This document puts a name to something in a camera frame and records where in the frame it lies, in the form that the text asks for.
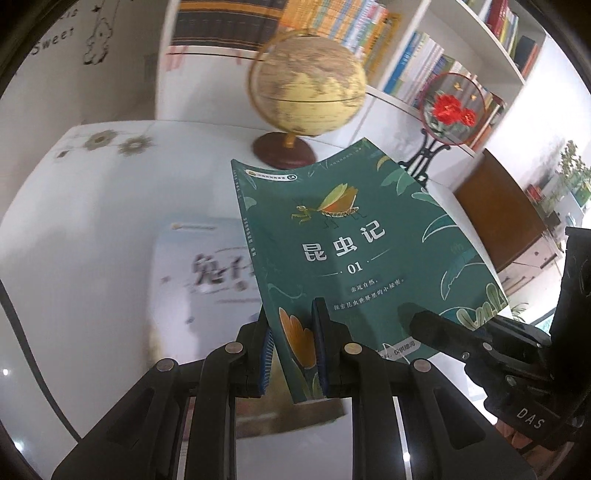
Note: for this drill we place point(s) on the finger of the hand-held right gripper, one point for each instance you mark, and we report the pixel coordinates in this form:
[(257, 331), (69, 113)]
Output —
[(434, 330), (517, 332)]

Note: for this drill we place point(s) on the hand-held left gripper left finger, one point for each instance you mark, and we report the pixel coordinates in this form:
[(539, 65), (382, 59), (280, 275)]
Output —
[(265, 364)]

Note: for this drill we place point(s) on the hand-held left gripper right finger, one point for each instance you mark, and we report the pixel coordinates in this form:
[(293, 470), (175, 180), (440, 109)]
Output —
[(321, 350)]

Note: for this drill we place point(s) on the dark teal insect book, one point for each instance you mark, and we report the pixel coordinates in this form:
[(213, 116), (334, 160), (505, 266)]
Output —
[(369, 230)]

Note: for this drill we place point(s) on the white rabbit yellow field book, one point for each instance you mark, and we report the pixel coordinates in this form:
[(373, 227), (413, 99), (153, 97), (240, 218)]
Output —
[(198, 258)]

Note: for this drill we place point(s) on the row of blue white books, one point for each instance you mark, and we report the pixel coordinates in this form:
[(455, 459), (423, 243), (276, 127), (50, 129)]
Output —
[(415, 69)]

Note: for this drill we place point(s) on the row of red green books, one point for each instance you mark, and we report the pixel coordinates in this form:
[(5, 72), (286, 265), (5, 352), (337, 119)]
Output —
[(503, 23)]

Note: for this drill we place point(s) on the row of orange teal books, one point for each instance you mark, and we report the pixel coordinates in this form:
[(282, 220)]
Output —
[(351, 23)]

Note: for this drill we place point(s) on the row of dark grey books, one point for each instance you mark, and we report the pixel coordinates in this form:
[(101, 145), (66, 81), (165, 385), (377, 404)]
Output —
[(221, 27)]

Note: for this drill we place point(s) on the small green plant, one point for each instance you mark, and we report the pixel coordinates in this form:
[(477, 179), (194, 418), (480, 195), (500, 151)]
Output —
[(517, 311)]

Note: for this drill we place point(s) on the wooden top white cabinet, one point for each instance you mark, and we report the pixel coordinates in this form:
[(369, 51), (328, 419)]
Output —
[(498, 207)]

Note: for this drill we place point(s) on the white appliance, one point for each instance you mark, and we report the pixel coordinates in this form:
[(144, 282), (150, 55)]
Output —
[(579, 212)]

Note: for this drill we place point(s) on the potted green plant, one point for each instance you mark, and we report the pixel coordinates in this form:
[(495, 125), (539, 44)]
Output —
[(572, 170)]

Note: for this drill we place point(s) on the round embroidered flower fan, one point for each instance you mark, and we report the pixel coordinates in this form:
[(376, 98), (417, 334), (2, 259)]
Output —
[(455, 108)]

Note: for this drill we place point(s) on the yellow desk globe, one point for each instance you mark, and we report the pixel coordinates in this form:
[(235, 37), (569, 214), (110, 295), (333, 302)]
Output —
[(304, 78)]

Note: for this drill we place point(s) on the white bookshelf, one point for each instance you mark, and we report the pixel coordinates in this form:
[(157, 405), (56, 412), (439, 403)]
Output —
[(207, 92)]

